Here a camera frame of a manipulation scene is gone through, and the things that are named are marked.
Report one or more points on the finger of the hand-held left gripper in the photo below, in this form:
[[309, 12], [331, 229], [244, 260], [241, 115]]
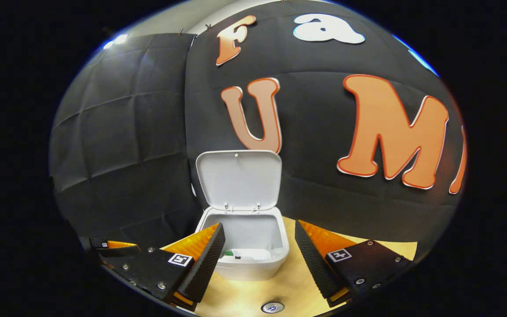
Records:
[[99, 245]]

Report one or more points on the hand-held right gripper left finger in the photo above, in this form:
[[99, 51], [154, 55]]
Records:
[[205, 268]]

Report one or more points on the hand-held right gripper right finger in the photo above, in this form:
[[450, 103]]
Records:
[[313, 264]]

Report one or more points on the blue pop can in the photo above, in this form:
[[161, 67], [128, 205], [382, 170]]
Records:
[[273, 307]]

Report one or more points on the white desktop garbage bin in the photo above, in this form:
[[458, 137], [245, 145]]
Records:
[[240, 180]]

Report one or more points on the wooden desktop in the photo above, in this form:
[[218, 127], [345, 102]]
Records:
[[258, 293]]

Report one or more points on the black backdrop cloth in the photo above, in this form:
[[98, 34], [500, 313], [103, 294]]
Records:
[[126, 132]]

